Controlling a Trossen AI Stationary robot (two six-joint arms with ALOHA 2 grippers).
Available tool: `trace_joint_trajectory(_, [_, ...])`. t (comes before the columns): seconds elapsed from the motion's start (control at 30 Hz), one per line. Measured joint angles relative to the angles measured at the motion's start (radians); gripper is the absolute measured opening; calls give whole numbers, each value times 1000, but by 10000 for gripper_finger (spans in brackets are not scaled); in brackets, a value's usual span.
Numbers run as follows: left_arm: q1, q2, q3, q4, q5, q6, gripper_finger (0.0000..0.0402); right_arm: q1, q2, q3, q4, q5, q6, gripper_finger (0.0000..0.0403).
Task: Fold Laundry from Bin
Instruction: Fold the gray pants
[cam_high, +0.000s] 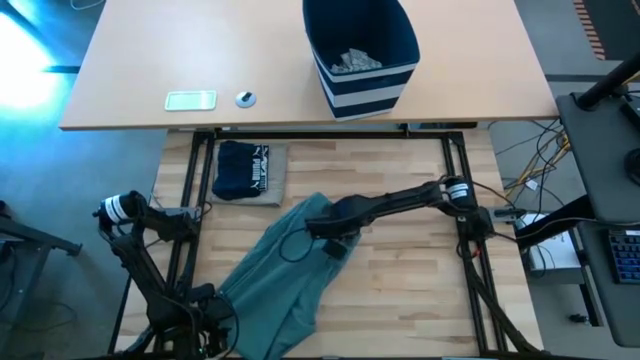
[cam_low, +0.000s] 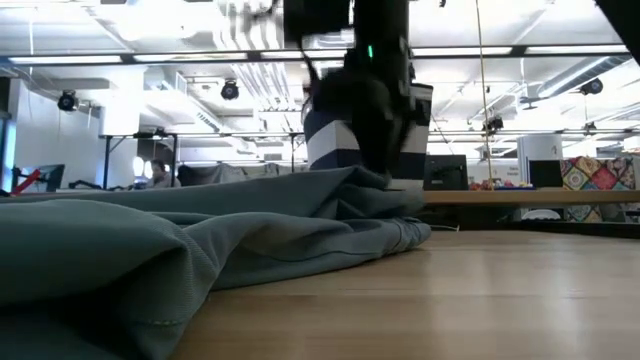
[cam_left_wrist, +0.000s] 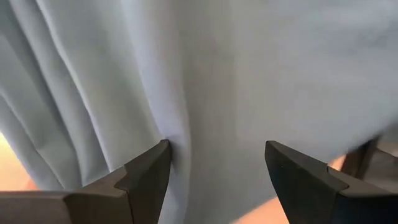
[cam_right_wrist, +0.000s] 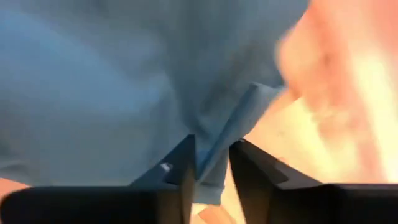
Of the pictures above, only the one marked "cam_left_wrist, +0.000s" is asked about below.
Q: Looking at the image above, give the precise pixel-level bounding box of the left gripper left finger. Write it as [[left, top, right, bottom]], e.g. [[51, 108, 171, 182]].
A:
[[0, 139, 172, 224]]

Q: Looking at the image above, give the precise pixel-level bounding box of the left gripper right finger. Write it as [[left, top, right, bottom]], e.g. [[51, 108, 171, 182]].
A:
[[264, 140, 398, 224]]

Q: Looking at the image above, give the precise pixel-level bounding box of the teal shirt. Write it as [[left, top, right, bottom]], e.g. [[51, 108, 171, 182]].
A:
[[0, 0, 398, 224]]

